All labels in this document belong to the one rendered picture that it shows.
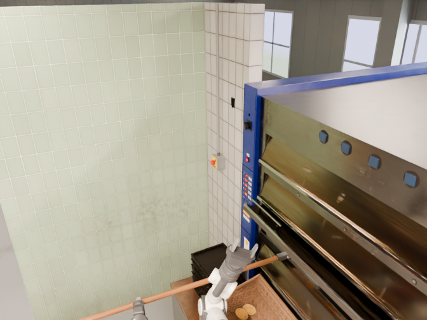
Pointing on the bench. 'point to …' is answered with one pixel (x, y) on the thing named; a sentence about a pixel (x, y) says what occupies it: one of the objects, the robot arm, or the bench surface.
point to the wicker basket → (258, 301)
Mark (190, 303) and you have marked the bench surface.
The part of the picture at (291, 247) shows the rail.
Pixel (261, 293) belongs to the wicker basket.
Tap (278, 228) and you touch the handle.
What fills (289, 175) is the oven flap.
